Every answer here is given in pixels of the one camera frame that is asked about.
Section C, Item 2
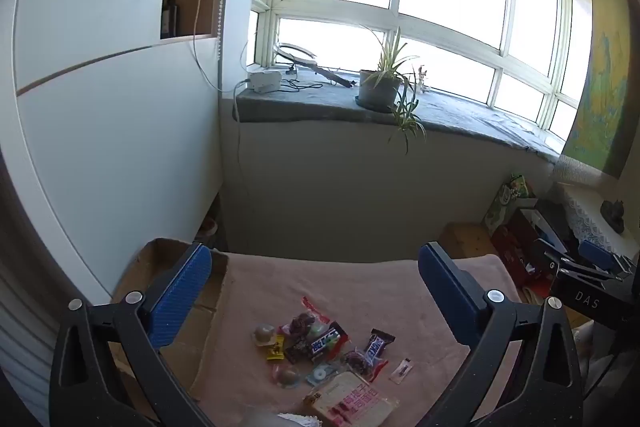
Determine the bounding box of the dark racket-shaped swatter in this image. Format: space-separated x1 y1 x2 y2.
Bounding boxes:
274 43 357 88

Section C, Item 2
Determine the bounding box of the potted spider plant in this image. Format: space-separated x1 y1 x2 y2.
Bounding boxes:
356 26 428 155

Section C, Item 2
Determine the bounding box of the black cable on windowsill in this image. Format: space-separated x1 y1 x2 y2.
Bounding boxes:
281 66 324 94

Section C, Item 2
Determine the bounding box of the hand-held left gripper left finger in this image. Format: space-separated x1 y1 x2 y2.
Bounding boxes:
49 243 216 427

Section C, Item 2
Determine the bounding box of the clear brown egg packet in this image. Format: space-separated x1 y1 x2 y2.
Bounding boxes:
251 323 277 349

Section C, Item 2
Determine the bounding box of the green printed carton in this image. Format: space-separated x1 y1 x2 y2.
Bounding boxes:
482 173 533 235

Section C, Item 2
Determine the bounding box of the white cabinet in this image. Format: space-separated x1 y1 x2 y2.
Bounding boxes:
0 0 226 303

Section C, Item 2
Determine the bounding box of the pink brown egg packet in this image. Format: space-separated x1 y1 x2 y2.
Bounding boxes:
271 364 301 389

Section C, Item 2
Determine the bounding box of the dark bottle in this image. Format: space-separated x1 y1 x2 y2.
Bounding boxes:
161 0 178 38

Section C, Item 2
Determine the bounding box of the small brown pot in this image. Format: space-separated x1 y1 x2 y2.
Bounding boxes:
194 217 219 245

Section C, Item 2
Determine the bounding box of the small pale packet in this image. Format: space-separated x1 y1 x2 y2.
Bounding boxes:
389 358 415 385

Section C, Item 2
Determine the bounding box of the white window frame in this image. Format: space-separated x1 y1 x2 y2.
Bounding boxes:
250 0 593 142

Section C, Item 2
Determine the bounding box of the green jelly cup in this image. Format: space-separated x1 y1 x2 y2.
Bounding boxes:
306 363 335 387

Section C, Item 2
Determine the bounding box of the chocolate bar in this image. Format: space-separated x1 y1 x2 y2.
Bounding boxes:
362 328 396 365
310 321 349 363

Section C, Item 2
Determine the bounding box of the yellow green map poster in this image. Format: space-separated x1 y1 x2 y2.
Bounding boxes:
560 0 632 178

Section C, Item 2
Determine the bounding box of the sliced bread packet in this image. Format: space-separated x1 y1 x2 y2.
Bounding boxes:
302 371 401 427

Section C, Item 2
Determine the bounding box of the white power box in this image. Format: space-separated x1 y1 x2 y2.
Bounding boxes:
248 69 282 94

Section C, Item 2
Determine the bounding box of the dark red box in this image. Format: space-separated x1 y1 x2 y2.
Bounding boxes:
492 209 542 288

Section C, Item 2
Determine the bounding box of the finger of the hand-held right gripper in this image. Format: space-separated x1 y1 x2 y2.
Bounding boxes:
577 239 633 277
531 238 626 283

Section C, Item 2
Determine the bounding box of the brown cardboard box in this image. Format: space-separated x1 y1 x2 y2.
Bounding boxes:
111 237 231 423

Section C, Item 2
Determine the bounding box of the small black snack packet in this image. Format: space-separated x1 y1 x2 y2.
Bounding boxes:
282 336 313 365

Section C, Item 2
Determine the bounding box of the dark small figurine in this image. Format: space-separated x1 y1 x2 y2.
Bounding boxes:
600 199 627 234

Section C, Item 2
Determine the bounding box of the white lace cloth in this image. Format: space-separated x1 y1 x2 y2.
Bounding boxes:
550 157 640 258

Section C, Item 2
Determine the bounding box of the white crumpled paper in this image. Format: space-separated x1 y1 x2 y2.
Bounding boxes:
240 409 321 427

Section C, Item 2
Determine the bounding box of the clear red-topped snack bag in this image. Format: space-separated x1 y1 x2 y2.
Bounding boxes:
345 347 390 383
278 296 333 339

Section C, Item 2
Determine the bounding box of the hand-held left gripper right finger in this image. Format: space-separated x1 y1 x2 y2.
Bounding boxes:
418 242 586 427

